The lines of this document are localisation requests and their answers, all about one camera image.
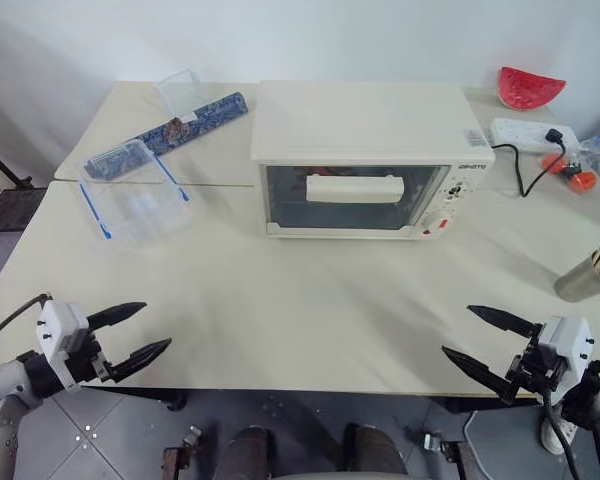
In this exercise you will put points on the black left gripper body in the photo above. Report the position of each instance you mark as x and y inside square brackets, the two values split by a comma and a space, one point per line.
[87, 362]

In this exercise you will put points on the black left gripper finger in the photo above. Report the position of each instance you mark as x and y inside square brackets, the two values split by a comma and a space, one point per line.
[140, 357]
[117, 314]

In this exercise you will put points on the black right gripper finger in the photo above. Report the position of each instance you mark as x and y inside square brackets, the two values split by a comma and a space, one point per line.
[505, 321]
[480, 370]

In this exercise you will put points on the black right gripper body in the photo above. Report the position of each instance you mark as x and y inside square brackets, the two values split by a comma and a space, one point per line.
[535, 370]

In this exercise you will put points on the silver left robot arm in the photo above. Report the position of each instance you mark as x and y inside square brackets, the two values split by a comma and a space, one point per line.
[0, 390]

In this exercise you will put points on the white toaster oven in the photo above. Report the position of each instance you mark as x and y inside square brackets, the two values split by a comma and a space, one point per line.
[360, 120]

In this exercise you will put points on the grey floor mat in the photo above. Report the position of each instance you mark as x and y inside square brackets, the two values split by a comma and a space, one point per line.
[505, 445]

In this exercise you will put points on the metal cup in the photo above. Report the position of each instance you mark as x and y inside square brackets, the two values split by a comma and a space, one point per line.
[580, 285]

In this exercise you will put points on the large clear blue-clipped container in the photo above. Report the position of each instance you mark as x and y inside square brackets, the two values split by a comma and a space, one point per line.
[140, 210]

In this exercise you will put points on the dark rounded shape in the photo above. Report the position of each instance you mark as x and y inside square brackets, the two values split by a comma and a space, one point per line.
[372, 450]
[252, 450]

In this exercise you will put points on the round orange toy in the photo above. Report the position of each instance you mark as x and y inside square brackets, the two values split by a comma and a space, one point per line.
[554, 164]
[582, 181]

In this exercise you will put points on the black stand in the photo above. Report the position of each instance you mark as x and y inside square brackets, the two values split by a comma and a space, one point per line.
[5, 170]

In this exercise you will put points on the white power strip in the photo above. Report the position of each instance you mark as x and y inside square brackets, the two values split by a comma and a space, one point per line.
[520, 132]

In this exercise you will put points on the small brown object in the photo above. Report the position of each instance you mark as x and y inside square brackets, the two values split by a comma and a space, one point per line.
[176, 131]

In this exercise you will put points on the blue patterned rolled mat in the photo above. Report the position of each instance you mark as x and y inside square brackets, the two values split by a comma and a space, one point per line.
[215, 110]

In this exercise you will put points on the small clear plastic container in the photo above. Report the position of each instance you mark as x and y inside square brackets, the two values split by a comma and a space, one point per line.
[182, 92]

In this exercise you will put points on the red watermelon slice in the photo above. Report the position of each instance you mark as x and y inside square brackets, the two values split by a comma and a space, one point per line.
[527, 87]

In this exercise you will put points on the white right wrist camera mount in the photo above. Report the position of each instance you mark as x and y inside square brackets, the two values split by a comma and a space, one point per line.
[567, 340]

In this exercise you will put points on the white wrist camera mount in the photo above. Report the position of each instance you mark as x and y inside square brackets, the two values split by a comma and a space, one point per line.
[60, 325]
[567, 340]

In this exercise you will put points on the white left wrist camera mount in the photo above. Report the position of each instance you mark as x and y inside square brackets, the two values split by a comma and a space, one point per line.
[60, 325]

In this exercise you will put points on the metal caster bracket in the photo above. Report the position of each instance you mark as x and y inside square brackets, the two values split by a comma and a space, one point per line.
[182, 450]
[445, 450]

